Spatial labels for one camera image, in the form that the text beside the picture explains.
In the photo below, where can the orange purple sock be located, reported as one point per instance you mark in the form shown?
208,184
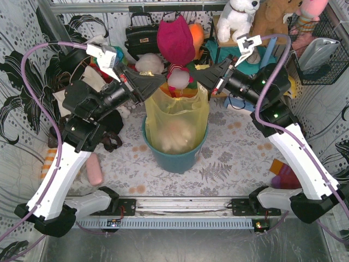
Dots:
284,177

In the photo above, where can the silver foil pouch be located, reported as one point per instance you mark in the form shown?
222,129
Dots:
317,53

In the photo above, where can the orange plush toy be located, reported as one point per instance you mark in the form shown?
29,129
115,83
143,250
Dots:
197,33

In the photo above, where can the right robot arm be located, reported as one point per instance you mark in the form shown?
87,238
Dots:
319,191

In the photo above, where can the rainbow striped cloth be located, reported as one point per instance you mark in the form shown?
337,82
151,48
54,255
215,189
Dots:
177,93

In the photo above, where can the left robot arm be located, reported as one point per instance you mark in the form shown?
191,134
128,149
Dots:
49,210

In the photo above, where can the cream canvas tote bag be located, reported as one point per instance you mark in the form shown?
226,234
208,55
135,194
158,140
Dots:
90,77

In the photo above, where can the magenta cloth bag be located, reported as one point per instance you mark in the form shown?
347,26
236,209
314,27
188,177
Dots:
175,41

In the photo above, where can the orange checkered towel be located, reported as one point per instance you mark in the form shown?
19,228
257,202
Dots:
49,158

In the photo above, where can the yellow trash bag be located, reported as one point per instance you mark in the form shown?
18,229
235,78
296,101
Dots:
160,108

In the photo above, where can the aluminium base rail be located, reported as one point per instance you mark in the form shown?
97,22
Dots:
170,213

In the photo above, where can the brown teddy bear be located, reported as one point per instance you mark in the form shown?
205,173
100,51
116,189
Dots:
269,19

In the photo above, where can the pink eyeglass case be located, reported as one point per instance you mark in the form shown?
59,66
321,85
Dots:
94,171

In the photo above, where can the colorful printed bag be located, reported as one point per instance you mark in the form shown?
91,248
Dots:
120,57

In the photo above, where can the brown patterned bag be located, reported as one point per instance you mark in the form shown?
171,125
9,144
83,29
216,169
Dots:
110,140

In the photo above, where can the black wire basket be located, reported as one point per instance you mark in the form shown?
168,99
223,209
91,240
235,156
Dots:
329,72

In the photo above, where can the teal trash bin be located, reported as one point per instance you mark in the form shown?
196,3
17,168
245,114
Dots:
174,163

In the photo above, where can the yellow plush duck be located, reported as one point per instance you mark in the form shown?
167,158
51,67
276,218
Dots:
291,92

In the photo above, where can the cream plush lamb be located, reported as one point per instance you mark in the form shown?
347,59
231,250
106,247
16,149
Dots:
150,62

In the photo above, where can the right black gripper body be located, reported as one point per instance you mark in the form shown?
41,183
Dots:
224,79

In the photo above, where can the black leather handbag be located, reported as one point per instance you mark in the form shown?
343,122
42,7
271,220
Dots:
141,39

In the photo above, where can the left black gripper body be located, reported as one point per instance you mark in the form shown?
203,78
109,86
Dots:
128,83

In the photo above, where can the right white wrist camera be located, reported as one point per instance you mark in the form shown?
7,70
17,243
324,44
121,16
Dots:
248,51

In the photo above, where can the white plush dog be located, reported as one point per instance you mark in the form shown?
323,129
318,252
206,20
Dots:
236,19

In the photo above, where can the blue handled mop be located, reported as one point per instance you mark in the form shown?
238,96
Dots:
238,104

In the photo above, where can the crumpled paper trash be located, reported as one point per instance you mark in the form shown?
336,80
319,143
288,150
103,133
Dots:
176,137

